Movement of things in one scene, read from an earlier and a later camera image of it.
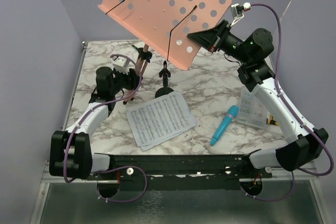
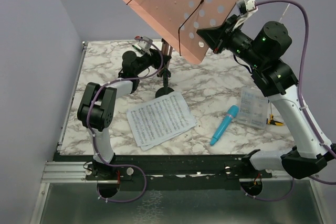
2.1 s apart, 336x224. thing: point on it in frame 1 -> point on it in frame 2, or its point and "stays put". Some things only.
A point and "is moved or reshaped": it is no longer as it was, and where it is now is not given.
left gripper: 132,77 -> 155,57
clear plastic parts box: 251,110 stays put
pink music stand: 156,11 is moved or reshaped
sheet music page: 160,119 stays put
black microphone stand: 165,89 stays put
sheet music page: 144,148 stays put
